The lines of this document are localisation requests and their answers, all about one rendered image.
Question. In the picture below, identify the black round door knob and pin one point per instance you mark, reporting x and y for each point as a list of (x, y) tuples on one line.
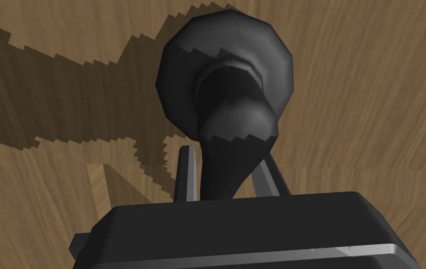
[(227, 93)]

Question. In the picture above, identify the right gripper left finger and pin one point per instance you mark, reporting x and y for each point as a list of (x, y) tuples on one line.
[(186, 175)]

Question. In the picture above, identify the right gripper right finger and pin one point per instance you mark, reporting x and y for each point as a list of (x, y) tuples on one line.
[(268, 181)]

